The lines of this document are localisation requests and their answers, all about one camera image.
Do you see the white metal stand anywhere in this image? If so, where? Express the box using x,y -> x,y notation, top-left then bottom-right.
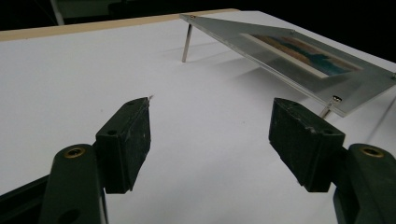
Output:
49,0 -> 65,26

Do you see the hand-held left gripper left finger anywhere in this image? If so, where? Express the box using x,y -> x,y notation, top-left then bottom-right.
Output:
37,96 -> 152,224

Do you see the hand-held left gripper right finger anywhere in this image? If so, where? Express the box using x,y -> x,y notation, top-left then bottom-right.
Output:
268,97 -> 396,224

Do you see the clear acrylic photo frame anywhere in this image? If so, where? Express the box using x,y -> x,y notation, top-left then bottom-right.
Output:
179,13 -> 396,120

